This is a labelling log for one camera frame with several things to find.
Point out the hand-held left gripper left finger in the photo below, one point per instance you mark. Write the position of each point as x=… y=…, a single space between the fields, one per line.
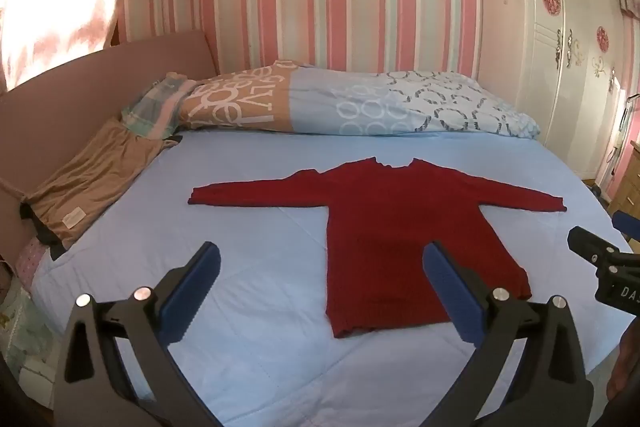
x=192 y=287

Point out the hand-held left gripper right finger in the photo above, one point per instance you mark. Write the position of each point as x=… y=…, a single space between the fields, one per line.
x=450 y=287

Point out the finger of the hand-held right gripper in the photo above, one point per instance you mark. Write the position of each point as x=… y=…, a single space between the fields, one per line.
x=627 y=227
x=585 y=242

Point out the red knit sweater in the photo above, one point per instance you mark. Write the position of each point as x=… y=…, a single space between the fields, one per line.
x=380 y=232

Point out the wooden cabinet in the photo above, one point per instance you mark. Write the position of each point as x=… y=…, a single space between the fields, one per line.
x=630 y=177

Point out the bed with blue sheet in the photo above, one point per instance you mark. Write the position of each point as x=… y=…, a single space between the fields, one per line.
x=250 y=227

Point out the brown folded garment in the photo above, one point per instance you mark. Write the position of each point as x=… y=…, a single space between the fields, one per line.
x=95 y=172

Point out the black cloth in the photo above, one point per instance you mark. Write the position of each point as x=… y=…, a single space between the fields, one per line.
x=45 y=232

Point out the pink dotted cloth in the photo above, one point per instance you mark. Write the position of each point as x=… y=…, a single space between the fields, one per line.
x=30 y=262

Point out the green patterned cloth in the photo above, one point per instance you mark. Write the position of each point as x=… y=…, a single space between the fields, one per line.
x=25 y=337

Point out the plaid pillow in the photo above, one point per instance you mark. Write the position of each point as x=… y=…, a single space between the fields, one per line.
x=150 y=112

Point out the white wardrobe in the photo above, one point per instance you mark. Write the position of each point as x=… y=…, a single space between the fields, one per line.
x=525 y=32

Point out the folded patterned blue quilt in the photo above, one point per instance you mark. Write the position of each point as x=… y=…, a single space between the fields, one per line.
x=310 y=102

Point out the pink bed headboard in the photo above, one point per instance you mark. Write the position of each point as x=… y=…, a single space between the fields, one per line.
x=75 y=87

